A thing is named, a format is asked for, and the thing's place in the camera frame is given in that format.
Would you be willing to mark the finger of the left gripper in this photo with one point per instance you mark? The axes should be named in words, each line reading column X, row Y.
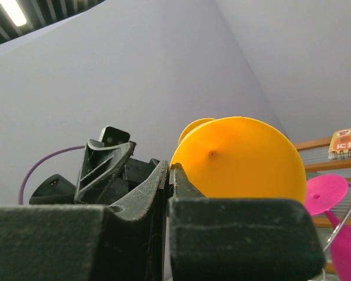
column 101, row 166

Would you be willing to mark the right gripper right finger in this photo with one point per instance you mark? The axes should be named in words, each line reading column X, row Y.
column 239, row 239

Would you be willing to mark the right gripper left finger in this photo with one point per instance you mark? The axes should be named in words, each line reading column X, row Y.
column 124, row 241

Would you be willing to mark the orange wine glass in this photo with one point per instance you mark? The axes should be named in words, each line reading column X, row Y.
column 240, row 157

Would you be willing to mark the pink wine glass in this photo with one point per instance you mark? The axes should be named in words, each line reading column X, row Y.
column 324, row 192

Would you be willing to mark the chrome wine glass rack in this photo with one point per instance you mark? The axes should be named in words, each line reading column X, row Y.
column 339, row 244

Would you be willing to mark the wooden shelf rack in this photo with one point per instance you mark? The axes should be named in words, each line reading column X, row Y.
column 314, row 156

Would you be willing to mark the orange spiral notebook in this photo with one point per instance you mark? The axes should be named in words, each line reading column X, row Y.
column 340, row 145

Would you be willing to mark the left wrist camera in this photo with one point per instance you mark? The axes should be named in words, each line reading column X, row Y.
column 111, row 136

